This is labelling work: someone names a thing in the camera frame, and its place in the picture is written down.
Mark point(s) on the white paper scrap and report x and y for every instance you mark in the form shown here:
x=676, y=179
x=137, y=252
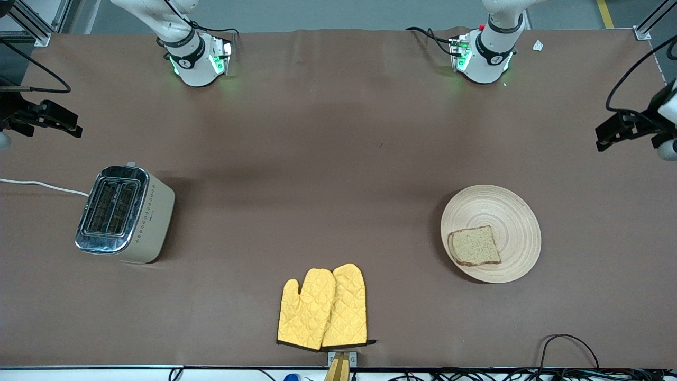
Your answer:
x=538, y=45

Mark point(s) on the aluminium frame profile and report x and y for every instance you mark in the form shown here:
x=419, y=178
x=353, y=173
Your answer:
x=648, y=29
x=37, y=29

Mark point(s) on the brown bread toast slice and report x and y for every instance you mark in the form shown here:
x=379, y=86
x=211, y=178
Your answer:
x=473, y=246

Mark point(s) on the small metal bracket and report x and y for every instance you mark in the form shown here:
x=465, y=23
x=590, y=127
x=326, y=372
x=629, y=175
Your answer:
x=351, y=360

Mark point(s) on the cream and chrome toaster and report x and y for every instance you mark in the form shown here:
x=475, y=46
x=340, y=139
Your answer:
x=153, y=222

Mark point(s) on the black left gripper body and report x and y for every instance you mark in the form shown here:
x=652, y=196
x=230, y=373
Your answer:
x=648, y=121

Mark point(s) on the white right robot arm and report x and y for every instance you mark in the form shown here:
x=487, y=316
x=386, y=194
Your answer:
x=195, y=66

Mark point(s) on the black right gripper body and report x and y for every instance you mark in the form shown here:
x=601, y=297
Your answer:
x=11, y=113

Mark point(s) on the brown table cover sheet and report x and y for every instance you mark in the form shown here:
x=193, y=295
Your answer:
x=317, y=185

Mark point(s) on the yellow quilted oven mitt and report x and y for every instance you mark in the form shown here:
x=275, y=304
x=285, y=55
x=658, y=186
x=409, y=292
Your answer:
x=304, y=312
x=349, y=312

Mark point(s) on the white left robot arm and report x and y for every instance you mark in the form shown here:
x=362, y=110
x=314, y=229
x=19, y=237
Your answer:
x=484, y=66

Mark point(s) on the round wooden plate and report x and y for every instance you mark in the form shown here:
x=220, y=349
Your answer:
x=508, y=211

